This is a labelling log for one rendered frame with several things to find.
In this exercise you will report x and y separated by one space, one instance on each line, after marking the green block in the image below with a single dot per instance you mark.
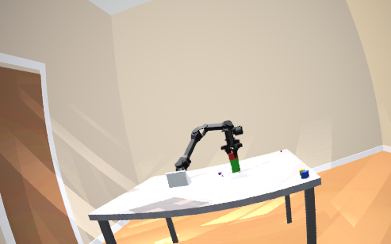
234 162
235 168

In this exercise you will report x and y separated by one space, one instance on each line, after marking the small blue block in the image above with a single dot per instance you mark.
304 174

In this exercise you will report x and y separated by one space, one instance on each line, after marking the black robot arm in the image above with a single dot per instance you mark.
184 161

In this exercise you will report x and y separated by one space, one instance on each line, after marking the red block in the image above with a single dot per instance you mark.
231 157

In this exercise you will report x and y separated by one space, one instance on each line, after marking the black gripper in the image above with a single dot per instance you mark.
231 143

